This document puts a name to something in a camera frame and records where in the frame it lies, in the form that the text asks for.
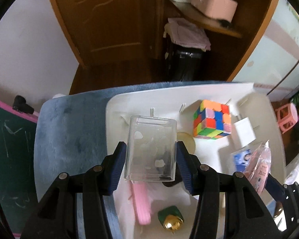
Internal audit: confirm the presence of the green chalkboard pink frame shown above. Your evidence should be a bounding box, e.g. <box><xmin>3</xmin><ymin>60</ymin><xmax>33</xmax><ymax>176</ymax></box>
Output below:
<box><xmin>0</xmin><ymin>101</ymin><xmax>38</xmax><ymax>234</ymax></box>

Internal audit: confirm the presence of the blue photo card box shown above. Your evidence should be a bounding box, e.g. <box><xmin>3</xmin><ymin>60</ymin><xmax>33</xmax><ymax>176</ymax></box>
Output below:
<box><xmin>231</xmin><ymin>148</ymin><xmax>252</xmax><ymax>173</ymax></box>

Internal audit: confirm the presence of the blue fuzzy table cover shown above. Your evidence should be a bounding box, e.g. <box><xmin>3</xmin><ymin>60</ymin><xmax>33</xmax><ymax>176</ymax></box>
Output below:
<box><xmin>33</xmin><ymin>80</ymin><xmax>230</xmax><ymax>239</ymax></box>

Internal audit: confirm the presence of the green gold bell ornament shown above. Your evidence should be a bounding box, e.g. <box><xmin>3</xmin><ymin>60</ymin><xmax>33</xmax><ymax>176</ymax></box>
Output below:
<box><xmin>158</xmin><ymin>206</ymin><xmax>184</xmax><ymax>232</ymax></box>

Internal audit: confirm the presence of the pink hair roller clip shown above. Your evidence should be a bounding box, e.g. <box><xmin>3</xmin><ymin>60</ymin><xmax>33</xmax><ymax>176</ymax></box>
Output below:
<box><xmin>132</xmin><ymin>182</ymin><xmax>151</xmax><ymax>225</ymax></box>

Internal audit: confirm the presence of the brown wooden door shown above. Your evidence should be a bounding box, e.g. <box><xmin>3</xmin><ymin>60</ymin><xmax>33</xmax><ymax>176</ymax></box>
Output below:
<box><xmin>50</xmin><ymin>0</ymin><xmax>164</xmax><ymax>68</ymax></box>

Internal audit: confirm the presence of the wooden corner shelf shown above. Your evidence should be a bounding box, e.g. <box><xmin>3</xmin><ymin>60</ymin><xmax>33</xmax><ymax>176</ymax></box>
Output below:
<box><xmin>168</xmin><ymin>0</ymin><xmax>242</xmax><ymax>38</ymax></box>

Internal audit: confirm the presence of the white charger cube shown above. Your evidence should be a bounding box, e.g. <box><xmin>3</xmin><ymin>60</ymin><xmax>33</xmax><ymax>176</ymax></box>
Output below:
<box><xmin>231</xmin><ymin>117</ymin><xmax>256</xmax><ymax>149</ymax></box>

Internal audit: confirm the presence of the pink round packet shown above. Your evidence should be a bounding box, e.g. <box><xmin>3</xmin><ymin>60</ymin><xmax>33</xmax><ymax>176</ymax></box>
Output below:
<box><xmin>244</xmin><ymin>140</ymin><xmax>272</xmax><ymax>195</ymax></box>

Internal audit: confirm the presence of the yellow round lid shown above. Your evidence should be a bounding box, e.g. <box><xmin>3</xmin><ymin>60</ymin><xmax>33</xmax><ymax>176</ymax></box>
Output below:
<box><xmin>177</xmin><ymin>132</ymin><xmax>196</xmax><ymax>154</ymax></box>

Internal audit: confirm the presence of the pink folded cloth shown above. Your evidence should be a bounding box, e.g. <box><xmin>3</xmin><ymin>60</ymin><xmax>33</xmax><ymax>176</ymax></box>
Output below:
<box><xmin>163</xmin><ymin>18</ymin><xmax>211</xmax><ymax>51</ymax></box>

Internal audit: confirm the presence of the white plastic bin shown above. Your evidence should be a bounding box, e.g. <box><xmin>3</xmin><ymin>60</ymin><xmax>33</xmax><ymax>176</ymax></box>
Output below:
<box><xmin>105</xmin><ymin>81</ymin><xmax>287</xmax><ymax>239</ymax></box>

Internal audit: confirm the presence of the colourful puzzle cube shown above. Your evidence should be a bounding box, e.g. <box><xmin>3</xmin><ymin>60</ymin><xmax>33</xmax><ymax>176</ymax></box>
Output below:
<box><xmin>193</xmin><ymin>99</ymin><xmax>232</xmax><ymax>140</ymax></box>

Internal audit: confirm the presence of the pink plastic stool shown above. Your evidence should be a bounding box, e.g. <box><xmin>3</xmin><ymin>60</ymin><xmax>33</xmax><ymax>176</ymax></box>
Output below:
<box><xmin>275</xmin><ymin>103</ymin><xmax>299</xmax><ymax>134</ymax></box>

